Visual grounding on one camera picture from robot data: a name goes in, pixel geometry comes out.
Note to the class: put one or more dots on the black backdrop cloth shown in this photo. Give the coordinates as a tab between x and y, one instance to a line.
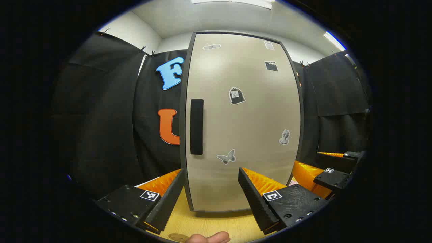
108	118

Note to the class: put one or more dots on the ceiling light panel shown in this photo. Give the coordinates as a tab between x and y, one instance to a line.
334	40
233	3

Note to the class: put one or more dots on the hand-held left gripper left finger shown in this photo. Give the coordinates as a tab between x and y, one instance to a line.
165	209

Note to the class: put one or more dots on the beige cabinet door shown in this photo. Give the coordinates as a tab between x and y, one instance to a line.
243	118

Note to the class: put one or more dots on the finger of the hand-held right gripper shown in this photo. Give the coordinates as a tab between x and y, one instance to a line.
337	162
332	180

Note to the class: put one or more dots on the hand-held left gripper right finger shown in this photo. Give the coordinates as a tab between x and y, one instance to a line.
258	206

